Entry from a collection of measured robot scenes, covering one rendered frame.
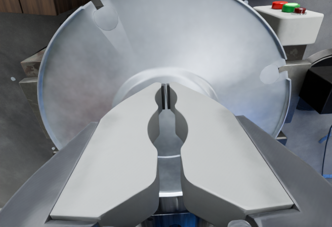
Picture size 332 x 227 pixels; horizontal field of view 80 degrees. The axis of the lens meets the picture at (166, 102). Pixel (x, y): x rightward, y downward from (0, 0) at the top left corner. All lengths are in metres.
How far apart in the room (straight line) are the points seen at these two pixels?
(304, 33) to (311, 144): 1.36
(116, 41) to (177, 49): 0.06
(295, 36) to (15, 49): 1.15
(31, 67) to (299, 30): 0.49
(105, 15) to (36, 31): 0.95
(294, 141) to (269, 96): 1.39
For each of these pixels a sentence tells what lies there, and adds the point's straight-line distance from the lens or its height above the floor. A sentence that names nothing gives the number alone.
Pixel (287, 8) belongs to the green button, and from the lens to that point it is 0.46.
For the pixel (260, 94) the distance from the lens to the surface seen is 0.26.
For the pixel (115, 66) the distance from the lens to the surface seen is 0.22.
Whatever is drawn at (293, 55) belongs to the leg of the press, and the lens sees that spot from 0.46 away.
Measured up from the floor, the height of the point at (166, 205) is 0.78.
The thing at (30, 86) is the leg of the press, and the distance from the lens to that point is 0.45.
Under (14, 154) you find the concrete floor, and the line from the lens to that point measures 1.72.
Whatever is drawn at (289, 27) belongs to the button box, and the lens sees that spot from 0.42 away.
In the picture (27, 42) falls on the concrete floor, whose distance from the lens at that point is 1.19.
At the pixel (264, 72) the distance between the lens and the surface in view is 0.24.
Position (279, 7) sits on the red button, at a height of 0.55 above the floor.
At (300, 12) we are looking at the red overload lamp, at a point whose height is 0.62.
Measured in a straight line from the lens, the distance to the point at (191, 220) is 0.45.
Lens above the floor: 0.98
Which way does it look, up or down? 57 degrees down
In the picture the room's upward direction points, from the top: 177 degrees clockwise
